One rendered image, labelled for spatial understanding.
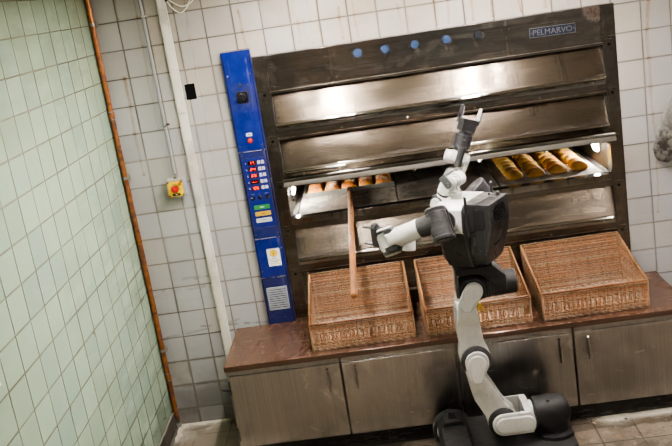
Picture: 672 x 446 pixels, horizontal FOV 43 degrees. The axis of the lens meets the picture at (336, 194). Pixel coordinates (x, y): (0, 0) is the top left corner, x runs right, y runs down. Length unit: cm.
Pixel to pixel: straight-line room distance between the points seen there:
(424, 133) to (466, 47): 51
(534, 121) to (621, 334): 121
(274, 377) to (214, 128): 139
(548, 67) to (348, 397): 206
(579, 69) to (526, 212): 83
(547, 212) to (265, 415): 191
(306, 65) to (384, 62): 42
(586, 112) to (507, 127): 43
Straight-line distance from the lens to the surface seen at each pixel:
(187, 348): 515
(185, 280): 499
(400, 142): 468
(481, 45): 468
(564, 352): 459
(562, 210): 490
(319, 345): 450
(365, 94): 465
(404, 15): 461
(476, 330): 405
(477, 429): 445
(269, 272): 487
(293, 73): 465
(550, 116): 478
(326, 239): 482
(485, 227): 376
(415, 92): 465
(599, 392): 473
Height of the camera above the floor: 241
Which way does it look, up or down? 14 degrees down
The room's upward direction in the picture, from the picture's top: 9 degrees counter-clockwise
